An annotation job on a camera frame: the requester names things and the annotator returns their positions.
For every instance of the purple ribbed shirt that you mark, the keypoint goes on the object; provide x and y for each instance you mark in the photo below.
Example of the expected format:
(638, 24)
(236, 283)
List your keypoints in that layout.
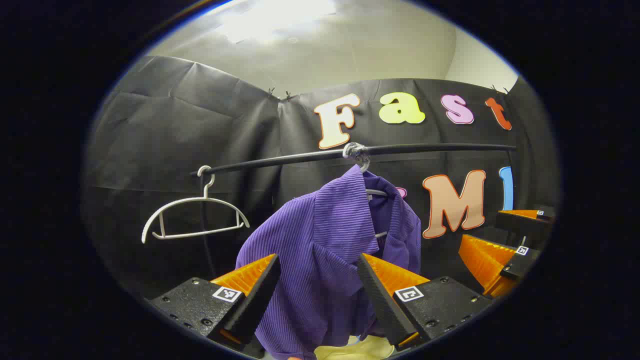
(320, 240)

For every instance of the black clothes rack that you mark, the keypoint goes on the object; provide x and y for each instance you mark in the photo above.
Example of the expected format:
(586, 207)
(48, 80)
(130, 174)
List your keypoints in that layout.
(280, 160)

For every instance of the black backdrop cloth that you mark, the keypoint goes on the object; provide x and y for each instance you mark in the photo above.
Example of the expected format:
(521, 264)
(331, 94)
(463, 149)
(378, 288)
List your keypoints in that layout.
(175, 125)

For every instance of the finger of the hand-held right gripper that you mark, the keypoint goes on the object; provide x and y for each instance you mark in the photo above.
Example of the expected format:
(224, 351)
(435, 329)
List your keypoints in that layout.
(520, 225)
(517, 265)

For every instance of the white plastic hanger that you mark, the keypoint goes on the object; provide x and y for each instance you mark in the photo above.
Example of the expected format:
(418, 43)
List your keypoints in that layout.
(205, 198)
(356, 152)

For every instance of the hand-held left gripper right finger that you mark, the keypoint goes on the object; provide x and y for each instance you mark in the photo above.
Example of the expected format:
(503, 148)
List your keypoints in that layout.
(382, 305)

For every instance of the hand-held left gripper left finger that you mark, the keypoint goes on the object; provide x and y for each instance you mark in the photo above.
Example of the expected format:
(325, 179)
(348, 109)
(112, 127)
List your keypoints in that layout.
(255, 305)

